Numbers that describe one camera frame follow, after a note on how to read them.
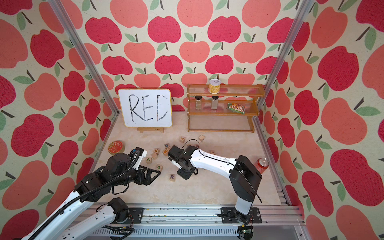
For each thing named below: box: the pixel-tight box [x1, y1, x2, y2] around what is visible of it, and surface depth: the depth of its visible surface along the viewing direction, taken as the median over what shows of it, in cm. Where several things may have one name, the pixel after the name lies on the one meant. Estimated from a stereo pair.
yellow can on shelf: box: [208, 78, 222, 94], surface depth 92 cm
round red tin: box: [108, 140, 126, 155], surface depth 98 cm
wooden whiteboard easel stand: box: [137, 127, 165, 133], surface depth 107 cm
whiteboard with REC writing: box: [118, 88, 173, 128], surface depth 101 cm
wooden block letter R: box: [169, 174, 176, 182], surface depth 87 cm
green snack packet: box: [226, 102, 246, 115], surface depth 98 cm
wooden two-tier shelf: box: [187, 83, 266, 133], surface depth 107 cm
